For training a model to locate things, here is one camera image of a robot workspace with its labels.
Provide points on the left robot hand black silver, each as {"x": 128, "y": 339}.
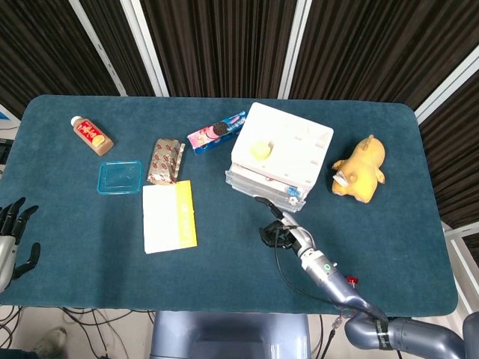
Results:
{"x": 6, "y": 254}

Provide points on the right robot hand black silver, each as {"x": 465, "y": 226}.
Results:
{"x": 301, "y": 237}

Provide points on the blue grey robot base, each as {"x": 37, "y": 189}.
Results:
{"x": 224, "y": 336}

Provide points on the white plastic drawer cabinet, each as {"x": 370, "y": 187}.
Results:
{"x": 292, "y": 142}

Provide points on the small soccer ball toy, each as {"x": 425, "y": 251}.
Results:
{"x": 294, "y": 201}

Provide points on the blue tag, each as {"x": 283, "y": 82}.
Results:
{"x": 292, "y": 191}

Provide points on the red stop button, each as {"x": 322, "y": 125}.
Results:
{"x": 351, "y": 280}

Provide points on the teal table cloth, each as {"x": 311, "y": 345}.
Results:
{"x": 224, "y": 269}

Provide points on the yellow plush toy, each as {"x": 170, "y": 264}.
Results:
{"x": 359, "y": 172}

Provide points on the yellow sticky note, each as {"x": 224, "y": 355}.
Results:
{"x": 259, "y": 150}

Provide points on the grey shoe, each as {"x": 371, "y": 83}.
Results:
{"x": 52, "y": 340}

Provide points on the black device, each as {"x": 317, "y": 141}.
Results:
{"x": 4, "y": 151}

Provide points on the blue Oreo cookie box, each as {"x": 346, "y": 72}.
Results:
{"x": 215, "y": 132}

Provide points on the teal clear plastic lid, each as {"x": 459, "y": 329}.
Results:
{"x": 119, "y": 177}

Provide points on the white and yellow booklet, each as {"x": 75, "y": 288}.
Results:
{"x": 164, "y": 217}

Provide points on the white blue box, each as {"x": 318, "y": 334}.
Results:
{"x": 5, "y": 114}

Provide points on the brown drink bottle red label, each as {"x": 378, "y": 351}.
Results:
{"x": 91, "y": 135}

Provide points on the gold snack bag red print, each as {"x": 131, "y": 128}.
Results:
{"x": 162, "y": 161}

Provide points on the dark pleated curtain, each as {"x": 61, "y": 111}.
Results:
{"x": 224, "y": 45}

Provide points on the white metal frame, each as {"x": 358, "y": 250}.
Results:
{"x": 460, "y": 232}

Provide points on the wide white post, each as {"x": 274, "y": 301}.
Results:
{"x": 445, "y": 89}
{"x": 146, "y": 46}
{"x": 295, "y": 48}

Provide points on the thin white post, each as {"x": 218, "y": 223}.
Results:
{"x": 99, "y": 46}

